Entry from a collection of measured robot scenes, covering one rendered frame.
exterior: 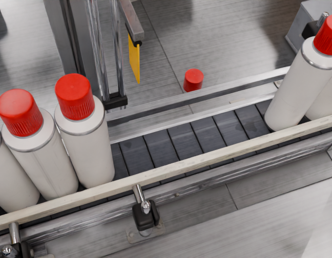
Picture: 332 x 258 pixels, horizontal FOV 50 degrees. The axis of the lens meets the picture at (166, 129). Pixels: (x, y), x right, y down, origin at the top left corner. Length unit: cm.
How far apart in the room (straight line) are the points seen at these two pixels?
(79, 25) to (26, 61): 28
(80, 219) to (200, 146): 20
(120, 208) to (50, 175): 12
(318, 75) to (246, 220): 21
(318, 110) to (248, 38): 25
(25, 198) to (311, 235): 37
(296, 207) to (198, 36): 39
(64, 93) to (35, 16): 48
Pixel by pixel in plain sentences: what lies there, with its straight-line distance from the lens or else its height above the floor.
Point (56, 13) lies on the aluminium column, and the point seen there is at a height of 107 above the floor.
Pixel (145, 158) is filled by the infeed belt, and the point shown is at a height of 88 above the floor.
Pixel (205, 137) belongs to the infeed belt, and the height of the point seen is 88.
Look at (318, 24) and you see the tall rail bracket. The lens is 62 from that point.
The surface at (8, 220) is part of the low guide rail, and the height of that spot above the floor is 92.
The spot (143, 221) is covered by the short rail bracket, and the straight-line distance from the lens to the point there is 45.
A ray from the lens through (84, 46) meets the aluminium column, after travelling 48.
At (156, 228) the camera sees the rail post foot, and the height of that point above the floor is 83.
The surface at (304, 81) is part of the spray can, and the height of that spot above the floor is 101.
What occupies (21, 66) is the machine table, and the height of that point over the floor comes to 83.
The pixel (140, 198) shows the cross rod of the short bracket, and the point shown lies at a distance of 47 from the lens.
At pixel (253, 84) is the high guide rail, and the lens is 53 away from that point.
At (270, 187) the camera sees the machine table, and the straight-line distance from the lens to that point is 60.
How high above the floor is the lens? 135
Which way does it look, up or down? 59 degrees down
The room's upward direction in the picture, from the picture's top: 6 degrees clockwise
